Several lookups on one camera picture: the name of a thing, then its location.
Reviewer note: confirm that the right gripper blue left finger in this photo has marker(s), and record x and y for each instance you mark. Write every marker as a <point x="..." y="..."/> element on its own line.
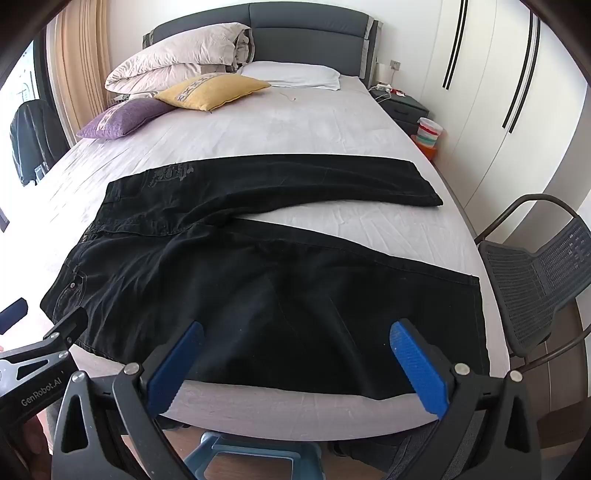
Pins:
<point x="142" y="391"/>

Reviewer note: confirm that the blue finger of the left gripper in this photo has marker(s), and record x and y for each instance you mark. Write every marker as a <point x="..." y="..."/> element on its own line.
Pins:
<point x="12" y="314"/>

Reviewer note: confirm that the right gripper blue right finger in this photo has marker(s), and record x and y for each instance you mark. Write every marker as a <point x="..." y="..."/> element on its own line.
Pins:
<point x="452" y="392"/>

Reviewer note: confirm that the black denim pants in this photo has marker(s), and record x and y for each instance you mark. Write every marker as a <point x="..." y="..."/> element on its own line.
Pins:
<point x="281" y="307"/>

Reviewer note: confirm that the dark mesh chair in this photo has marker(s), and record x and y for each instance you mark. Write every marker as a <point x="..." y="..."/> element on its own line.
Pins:
<point x="530" y="288"/>

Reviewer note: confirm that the light blue plastic stool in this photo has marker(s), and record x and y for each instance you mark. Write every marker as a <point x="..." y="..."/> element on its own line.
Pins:
<point x="305" y="457"/>

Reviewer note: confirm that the chair with dark jacket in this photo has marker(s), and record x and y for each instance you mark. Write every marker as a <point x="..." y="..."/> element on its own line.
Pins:
<point x="37" y="139"/>

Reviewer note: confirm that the purple cushion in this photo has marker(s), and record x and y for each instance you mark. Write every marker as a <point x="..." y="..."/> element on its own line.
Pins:
<point x="124" y="118"/>

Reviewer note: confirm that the orange bucket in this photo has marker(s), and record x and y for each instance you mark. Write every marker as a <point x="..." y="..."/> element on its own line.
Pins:
<point x="429" y="152"/>

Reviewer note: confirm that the white plastic bucket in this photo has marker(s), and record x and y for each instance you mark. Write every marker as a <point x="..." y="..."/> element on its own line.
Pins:
<point x="428" y="132"/>

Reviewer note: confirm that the bed with white sheet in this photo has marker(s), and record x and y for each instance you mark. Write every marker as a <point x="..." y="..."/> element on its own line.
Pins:
<point x="276" y="120"/>

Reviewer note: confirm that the dark bedside table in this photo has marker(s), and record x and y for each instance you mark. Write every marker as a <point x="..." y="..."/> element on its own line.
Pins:
<point x="404" y="110"/>

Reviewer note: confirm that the beige curtain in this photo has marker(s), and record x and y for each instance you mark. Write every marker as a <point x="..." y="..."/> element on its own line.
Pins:
<point x="78" y="63"/>

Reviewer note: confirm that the yellow cushion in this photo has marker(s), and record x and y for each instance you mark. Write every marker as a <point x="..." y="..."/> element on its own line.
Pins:
<point x="210" y="91"/>

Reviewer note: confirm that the folded beige duvet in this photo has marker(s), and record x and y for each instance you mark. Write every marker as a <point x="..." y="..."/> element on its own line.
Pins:
<point x="218" y="48"/>

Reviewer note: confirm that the white pillow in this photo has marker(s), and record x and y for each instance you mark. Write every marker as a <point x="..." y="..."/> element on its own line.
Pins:
<point x="293" y="75"/>

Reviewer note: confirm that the dark grey upholstered headboard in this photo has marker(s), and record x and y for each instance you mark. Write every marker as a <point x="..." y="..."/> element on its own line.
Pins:
<point x="295" y="32"/>

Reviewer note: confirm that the white wardrobe with black handles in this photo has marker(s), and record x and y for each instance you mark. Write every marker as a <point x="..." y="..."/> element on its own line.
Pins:
<point x="509" y="98"/>

